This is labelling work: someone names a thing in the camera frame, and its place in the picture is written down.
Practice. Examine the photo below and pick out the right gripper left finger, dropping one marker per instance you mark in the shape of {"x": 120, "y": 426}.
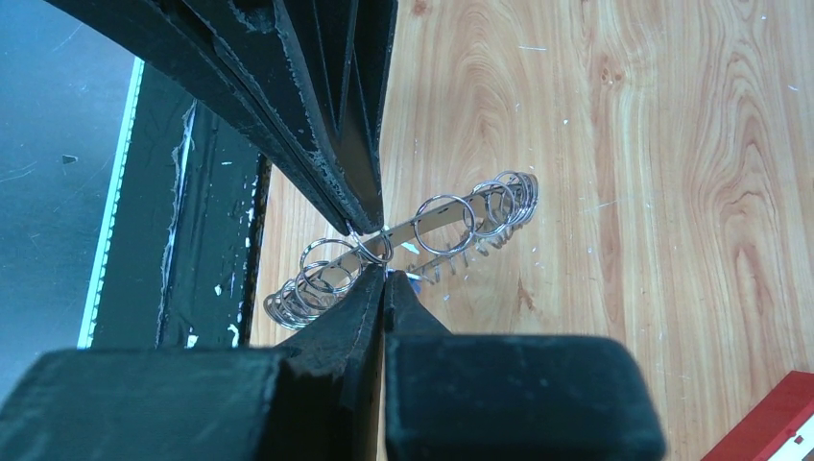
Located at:
{"x": 314, "y": 396}

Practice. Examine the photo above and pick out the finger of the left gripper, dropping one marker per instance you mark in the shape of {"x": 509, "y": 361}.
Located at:
{"x": 227, "y": 54}
{"x": 340, "y": 55}

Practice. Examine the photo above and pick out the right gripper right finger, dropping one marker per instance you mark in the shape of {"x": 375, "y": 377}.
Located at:
{"x": 454, "y": 396}

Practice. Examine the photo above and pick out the small white scrap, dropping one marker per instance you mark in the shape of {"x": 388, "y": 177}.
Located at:
{"x": 410, "y": 247}

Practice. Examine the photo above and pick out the red white window brick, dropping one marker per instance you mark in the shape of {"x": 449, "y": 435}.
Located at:
{"x": 780, "y": 427}

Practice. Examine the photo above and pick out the grey slotted cable duct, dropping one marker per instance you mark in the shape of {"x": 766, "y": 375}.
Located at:
{"x": 100, "y": 261}

